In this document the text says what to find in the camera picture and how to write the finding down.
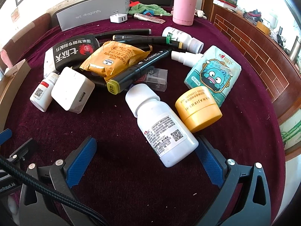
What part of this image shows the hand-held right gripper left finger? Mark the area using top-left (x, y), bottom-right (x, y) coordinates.
top-left (19, 136), bottom-right (104, 226)

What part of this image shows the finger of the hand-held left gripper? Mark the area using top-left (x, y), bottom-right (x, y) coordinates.
top-left (8, 138), bottom-right (39, 163)
top-left (0, 128), bottom-right (13, 146)

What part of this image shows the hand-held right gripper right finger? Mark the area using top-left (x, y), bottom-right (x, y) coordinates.
top-left (196, 135), bottom-right (271, 226)

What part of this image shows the small white bottle red label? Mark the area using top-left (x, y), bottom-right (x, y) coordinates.
top-left (30, 72), bottom-right (59, 112)

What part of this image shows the large white bottle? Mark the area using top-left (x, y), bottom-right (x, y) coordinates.
top-left (125, 83), bottom-right (199, 168)

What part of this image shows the white cube charger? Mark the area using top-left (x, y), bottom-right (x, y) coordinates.
top-left (51, 66), bottom-right (95, 112)

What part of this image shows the teal tissue pack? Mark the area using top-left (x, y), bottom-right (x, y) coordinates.
top-left (184, 45), bottom-right (242, 108)

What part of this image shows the clear plastic case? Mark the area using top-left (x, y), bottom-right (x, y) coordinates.
top-left (141, 67), bottom-right (169, 92)

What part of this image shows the black snack packet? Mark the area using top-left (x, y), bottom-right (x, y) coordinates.
top-left (44, 34), bottom-right (100, 73)

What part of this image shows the yellow snack packet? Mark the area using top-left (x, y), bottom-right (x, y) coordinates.
top-left (79, 41), bottom-right (151, 82)

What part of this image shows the small white spray bottle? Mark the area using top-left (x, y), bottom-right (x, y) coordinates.
top-left (171, 50), bottom-right (203, 67)

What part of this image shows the thick yellow cap marker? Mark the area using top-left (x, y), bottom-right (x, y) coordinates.
top-left (106, 48), bottom-right (174, 94)

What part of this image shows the ochre cap marker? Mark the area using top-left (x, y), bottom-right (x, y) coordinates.
top-left (119, 38), bottom-right (183, 50)

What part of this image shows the white bottle green label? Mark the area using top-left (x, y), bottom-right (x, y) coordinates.
top-left (162, 26), bottom-right (204, 53)

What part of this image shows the orange cap marker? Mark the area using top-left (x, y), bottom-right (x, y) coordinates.
top-left (99, 41), bottom-right (154, 52)

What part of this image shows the yellow jar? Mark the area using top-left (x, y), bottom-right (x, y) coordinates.
top-left (175, 87), bottom-right (223, 133)

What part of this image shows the maroon tablecloth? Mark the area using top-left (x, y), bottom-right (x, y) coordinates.
top-left (7, 9), bottom-right (286, 226)

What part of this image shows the green striped cloth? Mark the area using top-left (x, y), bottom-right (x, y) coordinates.
top-left (279, 117), bottom-right (301, 151)

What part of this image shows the maroon armchair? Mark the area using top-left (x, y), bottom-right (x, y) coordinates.
top-left (0, 13), bottom-right (51, 69)

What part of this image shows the brick-pattern wooden cabinet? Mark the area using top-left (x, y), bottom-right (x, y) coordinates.
top-left (206, 0), bottom-right (301, 121)

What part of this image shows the gray cap marker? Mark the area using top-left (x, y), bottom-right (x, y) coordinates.
top-left (93, 29), bottom-right (152, 40)

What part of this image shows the metal cylinder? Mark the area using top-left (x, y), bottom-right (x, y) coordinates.
top-left (289, 36), bottom-right (301, 63)

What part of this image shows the yellow box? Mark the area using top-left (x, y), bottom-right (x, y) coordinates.
top-left (256, 21), bottom-right (271, 35)

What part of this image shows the white plush toy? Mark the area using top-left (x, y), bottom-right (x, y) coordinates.
top-left (194, 8), bottom-right (208, 20)

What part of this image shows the white plug charger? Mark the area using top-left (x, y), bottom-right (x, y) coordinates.
top-left (109, 10), bottom-right (128, 24)

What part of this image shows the gray box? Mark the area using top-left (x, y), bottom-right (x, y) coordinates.
top-left (56, 0), bottom-right (130, 32)

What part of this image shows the red and black item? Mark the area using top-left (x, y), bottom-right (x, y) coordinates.
top-left (244, 9), bottom-right (262, 21)

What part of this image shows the white squeeze tube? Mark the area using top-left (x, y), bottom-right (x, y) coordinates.
top-left (134, 13), bottom-right (165, 24)

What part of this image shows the pink thermos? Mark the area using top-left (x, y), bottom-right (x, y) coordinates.
top-left (172, 0), bottom-right (198, 26)

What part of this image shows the black braided cable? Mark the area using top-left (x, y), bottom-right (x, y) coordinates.
top-left (0, 154), bottom-right (105, 226)

